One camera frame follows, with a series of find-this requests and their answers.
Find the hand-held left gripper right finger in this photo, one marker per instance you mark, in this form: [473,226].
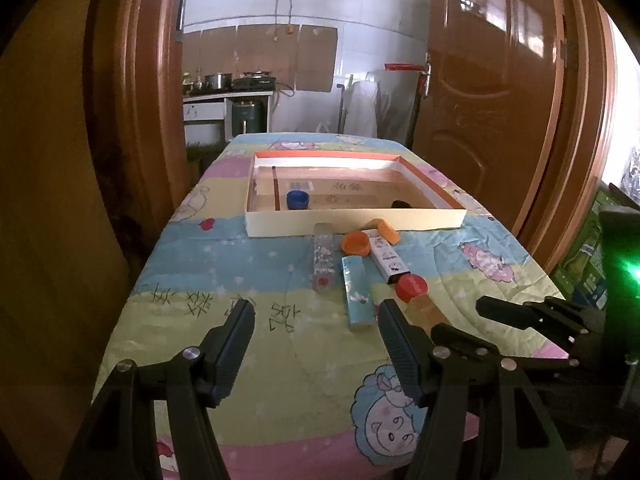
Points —
[400,355]

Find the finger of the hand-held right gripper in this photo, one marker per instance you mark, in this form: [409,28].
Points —
[460,337]
[520,312]

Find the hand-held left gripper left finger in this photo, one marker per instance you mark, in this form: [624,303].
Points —
[235,345]

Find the red bottle cap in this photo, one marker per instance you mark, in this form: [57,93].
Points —
[411,287]

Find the teal lighter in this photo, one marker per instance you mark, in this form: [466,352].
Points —
[356,292]

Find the white cartoon print lighter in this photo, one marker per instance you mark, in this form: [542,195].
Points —
[387,257]

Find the clear printed lighter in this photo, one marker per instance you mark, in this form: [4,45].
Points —
[323,255]

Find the shallow cardboard box orange rim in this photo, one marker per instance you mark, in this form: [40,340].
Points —
[300,222]

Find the black bottle cap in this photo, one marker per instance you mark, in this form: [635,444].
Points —
[400,204]

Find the blue bottle cap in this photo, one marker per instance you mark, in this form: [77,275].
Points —
[298,199]

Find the green cardboard box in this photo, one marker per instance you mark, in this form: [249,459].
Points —
[585,255]

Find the thin brown stick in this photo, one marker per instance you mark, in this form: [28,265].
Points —
[275,190]

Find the green kitchen appliance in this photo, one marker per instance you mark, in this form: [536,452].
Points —
[247,117]

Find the brown wooden door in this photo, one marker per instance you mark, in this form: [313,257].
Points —
[480,85]

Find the white kitchen counter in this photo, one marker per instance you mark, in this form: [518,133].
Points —
[210,109]

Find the white plastic sheet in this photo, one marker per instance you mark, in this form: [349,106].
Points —
[362,110]

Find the metal pipe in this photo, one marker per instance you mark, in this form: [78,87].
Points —
[341,107]

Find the steel cooking pot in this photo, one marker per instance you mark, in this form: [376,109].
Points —
[218,80]

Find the red paper strip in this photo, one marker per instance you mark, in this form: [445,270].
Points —
[402,66]

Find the brown wooden door frame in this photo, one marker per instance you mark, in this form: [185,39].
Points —
[150,110]

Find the cardboard wall covering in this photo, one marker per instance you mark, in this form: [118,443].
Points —
[260,55]

